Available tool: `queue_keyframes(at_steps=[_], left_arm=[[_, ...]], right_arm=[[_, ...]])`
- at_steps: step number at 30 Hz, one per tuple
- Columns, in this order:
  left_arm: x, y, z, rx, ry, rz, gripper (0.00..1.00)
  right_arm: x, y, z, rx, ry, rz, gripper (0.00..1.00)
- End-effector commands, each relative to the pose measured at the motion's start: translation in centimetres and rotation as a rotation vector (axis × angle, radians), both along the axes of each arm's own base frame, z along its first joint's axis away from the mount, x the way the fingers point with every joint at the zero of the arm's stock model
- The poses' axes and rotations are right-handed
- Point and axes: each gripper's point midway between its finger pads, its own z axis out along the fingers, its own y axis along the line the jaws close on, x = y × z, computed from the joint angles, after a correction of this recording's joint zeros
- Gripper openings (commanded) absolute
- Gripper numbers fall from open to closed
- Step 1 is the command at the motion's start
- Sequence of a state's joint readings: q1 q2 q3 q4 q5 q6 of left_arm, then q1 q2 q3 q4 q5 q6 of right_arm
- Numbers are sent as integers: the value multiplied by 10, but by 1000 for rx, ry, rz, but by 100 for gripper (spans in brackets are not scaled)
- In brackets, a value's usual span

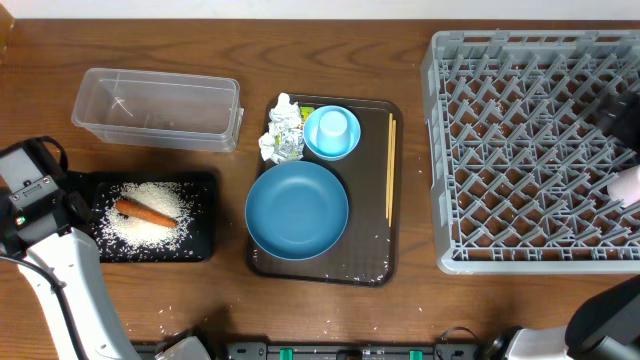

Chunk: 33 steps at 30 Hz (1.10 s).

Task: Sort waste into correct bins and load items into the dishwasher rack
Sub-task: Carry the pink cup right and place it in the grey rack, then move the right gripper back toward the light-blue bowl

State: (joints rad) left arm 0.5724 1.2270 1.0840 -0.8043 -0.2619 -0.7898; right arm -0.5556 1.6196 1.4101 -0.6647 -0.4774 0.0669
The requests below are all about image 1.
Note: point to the light blue bowl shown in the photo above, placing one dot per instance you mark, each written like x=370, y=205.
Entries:
x=311, y=127

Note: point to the dark brown serving tray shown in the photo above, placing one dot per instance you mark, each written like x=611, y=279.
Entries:
x=366, y=253

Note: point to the white rice pile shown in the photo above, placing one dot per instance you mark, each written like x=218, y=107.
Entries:
x=117, y=231

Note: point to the light blue cup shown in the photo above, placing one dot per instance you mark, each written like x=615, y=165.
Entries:
x=333, y=133

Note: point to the dark blue plate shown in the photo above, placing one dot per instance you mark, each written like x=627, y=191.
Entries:
x=296, y=211

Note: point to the crumpled white wrapper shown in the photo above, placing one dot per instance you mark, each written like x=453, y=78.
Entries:
x=284, y=139

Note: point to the orange carrot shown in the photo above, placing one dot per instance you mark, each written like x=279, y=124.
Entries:
x=139, y=211

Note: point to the white cup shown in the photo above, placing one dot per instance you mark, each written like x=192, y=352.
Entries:
x=625, y=187

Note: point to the grey dishwasher rack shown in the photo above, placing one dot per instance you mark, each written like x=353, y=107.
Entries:
x=520, y=170

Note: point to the black plastic tray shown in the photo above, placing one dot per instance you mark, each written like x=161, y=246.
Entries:
x=202, y=229

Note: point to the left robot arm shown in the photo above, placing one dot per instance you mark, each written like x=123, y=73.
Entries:
x=65, y=273

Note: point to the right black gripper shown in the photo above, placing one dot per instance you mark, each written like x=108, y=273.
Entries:
x=622, y=125

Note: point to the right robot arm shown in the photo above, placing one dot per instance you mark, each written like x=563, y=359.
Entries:
x=607, y=325

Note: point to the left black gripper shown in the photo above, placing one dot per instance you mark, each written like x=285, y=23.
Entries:
x=70, y=188

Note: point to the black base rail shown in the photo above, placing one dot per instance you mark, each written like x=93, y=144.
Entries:
x=262, y=351

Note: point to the clear plastic bin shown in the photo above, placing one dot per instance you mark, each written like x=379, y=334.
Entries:
x=157, y=109

